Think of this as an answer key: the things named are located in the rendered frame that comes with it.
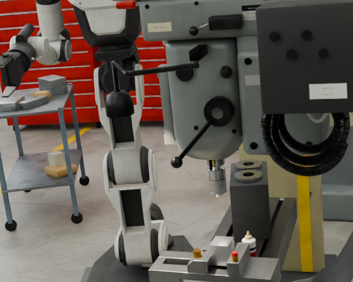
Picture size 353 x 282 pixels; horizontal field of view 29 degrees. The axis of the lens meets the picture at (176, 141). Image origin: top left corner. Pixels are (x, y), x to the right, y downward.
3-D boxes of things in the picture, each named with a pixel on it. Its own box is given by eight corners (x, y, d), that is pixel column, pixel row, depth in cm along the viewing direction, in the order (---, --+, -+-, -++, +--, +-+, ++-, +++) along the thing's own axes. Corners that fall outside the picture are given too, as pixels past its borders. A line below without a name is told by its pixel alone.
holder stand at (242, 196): (233, 240, 218) (228, 182, 212) (235, 212, 239) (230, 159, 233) (271, 239, 217) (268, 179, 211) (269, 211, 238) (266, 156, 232)
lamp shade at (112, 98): (104, 113, 177) (101, 89, 175) (131, 108, 178) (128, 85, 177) (108, 119, 170) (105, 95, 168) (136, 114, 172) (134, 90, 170)
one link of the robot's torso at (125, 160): (112, 178, 275) (97, 64, 261) (156, 174, 273) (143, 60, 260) (106, 192, 260) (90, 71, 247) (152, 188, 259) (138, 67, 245)
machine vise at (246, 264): (148, 294, 191) (143, 259, 188) (166, 269, 204) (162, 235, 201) (272, 305, 179) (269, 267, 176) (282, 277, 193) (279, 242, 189)
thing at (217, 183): (223, 194, 181) (222, 174, 179) (207, 194, 182) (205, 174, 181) (229, 188, 185) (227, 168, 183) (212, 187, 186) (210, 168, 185)
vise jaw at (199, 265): (187, 273, 186) (186, 259, 185) (200, 252, 197) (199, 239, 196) (208, 274, 184) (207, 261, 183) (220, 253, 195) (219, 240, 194)
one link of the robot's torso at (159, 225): (123, 247, 293) (119, 218, 289) (170, 244, 291) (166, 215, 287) (116, 269, 273) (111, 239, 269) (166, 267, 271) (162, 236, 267)
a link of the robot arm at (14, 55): (-2, 89, 220) (10, 72, 230) (27, 90, 219) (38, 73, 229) (-9, 53, 213) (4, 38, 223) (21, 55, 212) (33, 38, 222)
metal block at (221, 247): (211, 265, 187) (209, 245, 185) (217, 255, 192) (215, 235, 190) (230, 266, 185) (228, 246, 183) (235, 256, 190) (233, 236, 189)
